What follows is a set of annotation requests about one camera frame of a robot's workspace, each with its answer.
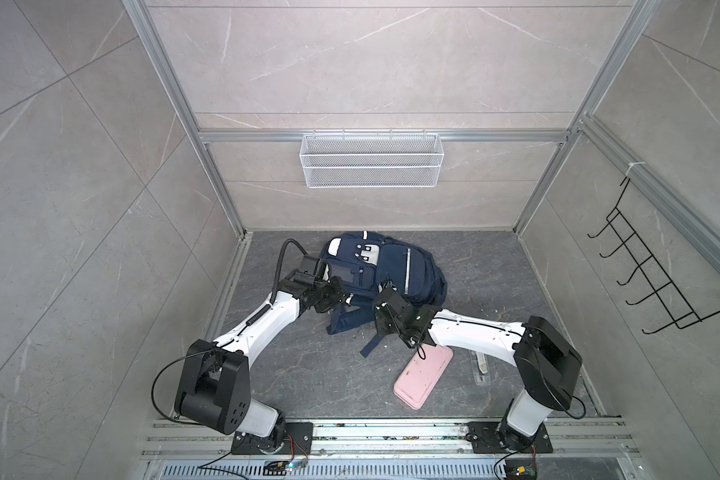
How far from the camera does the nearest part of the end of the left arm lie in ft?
2.05

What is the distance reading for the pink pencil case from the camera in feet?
2.61

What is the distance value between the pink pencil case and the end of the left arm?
11.2 inches
